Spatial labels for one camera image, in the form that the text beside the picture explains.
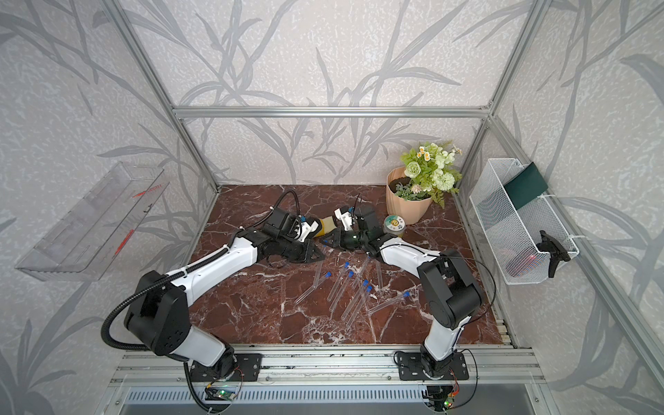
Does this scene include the test tube blue stopper upright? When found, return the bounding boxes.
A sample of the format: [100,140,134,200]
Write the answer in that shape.
[375,262,384,291]

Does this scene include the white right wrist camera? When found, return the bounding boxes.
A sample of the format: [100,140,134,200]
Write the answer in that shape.
[334,206,354,231]

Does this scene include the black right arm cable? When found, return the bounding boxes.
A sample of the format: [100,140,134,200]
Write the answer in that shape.
[383,243,498,333]

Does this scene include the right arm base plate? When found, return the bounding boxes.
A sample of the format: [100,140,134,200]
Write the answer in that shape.
[393,351,470,381]

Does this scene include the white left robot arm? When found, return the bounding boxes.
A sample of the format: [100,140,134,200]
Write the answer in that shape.
[124,207,324,376]

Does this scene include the green white artificial flowers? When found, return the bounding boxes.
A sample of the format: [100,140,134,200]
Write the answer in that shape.
[395,141,463,208]

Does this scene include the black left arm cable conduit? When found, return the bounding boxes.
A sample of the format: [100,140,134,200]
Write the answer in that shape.
[100,246,229,354]

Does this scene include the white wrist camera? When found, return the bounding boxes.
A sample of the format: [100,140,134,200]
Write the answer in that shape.
[334,206,354,231]
[297,218,323,242]

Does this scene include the dark green card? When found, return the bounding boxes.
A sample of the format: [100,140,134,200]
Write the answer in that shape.
[504,163,548,210]

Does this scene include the clear acrylic wall shelf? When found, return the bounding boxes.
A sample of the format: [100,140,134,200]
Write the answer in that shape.
[16,162,169,282]

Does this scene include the beige flower pot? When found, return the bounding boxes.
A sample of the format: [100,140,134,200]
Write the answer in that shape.
[386,167,432,225]

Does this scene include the aluminium front rail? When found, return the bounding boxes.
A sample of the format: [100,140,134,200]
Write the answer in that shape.
[109,344,546,387]

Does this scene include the white wire mesh basket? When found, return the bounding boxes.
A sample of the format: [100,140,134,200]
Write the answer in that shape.
[470,158,579,285]

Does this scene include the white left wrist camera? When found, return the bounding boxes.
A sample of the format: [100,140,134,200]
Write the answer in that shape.
[297,218,323,242]

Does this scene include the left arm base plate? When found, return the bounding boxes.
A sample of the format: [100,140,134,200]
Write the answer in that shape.
[190,353,263,383]

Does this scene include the green round tape tin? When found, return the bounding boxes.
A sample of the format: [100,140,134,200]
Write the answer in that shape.
[383,214,406,237]

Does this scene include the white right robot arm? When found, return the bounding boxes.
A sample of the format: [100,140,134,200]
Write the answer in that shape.
[323,204,482,373]

